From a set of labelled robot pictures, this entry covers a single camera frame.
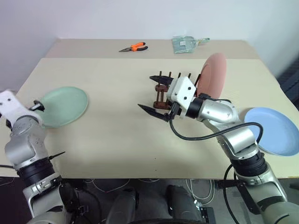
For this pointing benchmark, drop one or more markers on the pink plate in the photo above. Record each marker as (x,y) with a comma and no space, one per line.
(213,74)

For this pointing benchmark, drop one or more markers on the blue plate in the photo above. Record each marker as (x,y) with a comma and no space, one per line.
(275,130)

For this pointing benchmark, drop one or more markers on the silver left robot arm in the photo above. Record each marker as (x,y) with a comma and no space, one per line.
(23,144)

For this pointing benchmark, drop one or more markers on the clear plastic bag with parts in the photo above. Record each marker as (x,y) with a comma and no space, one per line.
(183,45)

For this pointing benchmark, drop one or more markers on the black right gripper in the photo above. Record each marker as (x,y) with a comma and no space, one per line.
(177,111)

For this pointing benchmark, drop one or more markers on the dark wooden dish rack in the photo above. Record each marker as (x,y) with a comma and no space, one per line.
(160,88)

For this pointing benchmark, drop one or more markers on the green plate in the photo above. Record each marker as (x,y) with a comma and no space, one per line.
(65,105)

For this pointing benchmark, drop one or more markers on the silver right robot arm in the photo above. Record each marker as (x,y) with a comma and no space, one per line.
(222,112)

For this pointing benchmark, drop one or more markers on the dark slatted object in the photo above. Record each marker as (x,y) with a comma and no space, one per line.
(292,84)

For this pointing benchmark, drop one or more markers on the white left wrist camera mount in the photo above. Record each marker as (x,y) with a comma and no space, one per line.
(14,107)

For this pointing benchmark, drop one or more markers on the dark grey rounded shape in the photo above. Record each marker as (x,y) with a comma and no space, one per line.
(123,205)
(182,203)

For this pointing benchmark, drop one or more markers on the small black box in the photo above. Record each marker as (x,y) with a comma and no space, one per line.
(208,215)

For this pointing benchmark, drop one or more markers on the black metal bracket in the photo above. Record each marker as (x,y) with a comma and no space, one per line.
(245,193)

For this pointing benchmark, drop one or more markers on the orange black needle-nose pliers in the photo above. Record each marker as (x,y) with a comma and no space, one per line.
(137,47)

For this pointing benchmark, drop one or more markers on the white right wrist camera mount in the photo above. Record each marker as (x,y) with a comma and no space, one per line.
(181,92)

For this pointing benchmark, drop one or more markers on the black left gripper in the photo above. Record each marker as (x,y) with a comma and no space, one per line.
(39,106)

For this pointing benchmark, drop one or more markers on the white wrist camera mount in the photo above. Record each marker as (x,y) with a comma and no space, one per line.
(14,107)
(181,92)

